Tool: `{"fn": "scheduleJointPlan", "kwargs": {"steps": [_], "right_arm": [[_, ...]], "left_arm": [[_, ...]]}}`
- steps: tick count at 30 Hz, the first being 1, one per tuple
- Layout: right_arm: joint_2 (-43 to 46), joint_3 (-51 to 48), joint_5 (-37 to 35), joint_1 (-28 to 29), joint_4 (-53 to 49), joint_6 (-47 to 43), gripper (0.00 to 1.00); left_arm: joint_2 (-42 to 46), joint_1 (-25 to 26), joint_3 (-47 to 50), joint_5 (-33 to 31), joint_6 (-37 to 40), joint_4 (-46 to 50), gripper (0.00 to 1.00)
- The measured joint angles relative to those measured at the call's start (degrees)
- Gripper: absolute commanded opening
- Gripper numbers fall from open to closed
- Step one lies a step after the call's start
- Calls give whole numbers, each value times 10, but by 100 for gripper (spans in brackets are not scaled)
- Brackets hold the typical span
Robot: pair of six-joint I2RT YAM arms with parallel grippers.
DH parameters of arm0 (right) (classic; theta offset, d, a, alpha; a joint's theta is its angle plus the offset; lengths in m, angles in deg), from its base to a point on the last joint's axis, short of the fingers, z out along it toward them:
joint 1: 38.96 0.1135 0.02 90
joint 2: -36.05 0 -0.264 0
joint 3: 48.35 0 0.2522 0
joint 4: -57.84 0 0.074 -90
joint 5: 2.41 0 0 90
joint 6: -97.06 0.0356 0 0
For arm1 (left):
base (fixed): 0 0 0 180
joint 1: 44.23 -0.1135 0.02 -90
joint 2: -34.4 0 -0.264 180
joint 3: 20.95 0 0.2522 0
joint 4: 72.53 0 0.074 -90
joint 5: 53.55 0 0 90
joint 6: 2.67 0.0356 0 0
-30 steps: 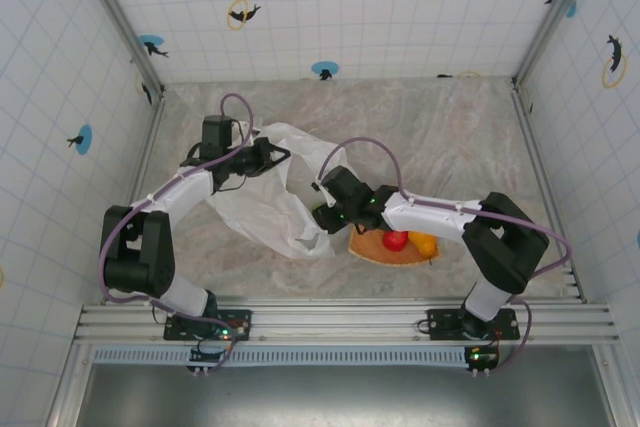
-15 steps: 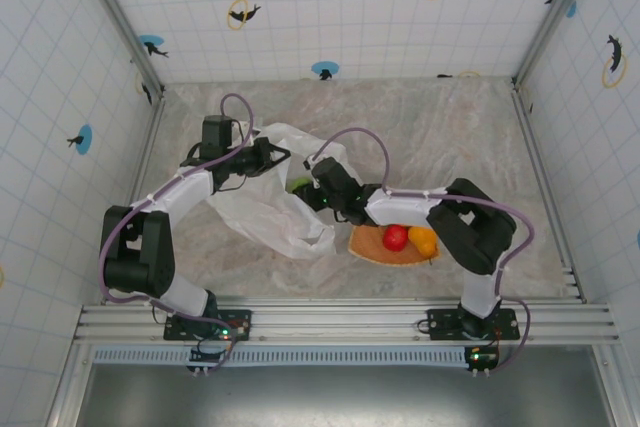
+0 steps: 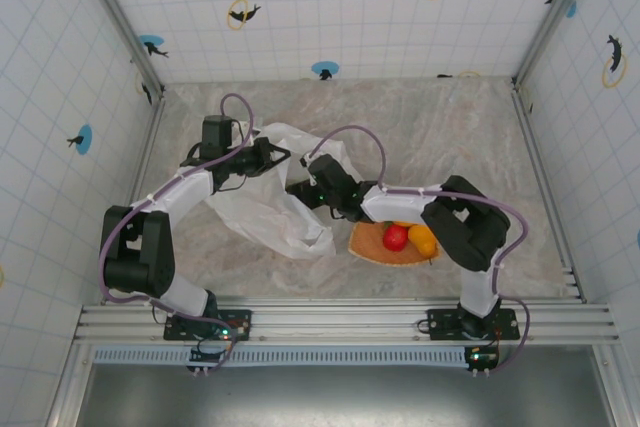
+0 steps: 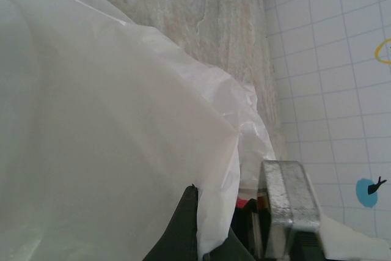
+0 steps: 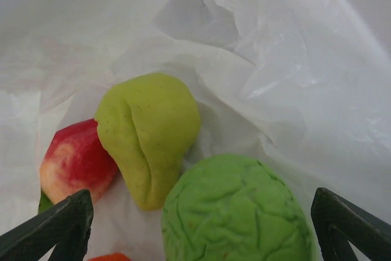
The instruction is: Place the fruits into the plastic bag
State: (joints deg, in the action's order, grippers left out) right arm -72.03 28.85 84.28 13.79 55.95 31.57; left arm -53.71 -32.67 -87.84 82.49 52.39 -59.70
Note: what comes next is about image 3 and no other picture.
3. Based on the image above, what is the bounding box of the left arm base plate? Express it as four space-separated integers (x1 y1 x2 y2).
163 307 254 343

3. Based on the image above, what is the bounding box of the aluminium corner post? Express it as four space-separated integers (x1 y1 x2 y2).
512 0 601 87
69 0 166 93

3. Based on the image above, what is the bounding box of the small black controller board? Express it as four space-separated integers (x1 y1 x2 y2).
463 344 500 378
187 344 236 378

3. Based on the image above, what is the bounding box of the grey metal panel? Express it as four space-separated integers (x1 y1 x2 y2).
74 364 617 427

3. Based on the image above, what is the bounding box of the red fruit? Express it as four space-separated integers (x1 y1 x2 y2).
382 224 409 252

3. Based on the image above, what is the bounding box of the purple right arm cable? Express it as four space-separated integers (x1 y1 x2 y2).
304 125 531 376

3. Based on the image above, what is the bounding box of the white plastic bag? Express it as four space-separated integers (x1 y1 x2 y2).
202 119 369 261

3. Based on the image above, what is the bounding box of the aluminium table edge rail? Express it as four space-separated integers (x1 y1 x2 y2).
510 79 587 304

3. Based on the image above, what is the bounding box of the woven fan-shaped basket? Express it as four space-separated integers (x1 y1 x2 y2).
348 219 442 267

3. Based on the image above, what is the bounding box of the thin black cable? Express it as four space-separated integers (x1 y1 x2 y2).
212 166 251 194

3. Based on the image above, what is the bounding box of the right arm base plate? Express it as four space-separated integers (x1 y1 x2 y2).
424 307 519 341

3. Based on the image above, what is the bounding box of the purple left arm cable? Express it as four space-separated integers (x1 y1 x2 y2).
98 92 265 373

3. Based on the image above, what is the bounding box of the blue oval dolphin sticker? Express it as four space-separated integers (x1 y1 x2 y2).
138 34 170 59
66 124 94 156

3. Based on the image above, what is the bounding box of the white slotted cable duct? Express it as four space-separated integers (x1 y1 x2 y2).
92 345 474 367

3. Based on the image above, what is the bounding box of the orange yellow mango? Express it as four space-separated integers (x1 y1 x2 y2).
407 224 439 256

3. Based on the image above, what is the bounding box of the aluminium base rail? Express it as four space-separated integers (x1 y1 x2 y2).
73 296 621 348

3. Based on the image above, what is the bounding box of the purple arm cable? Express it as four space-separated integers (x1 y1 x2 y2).
304 125 531 376
98 92 265 373

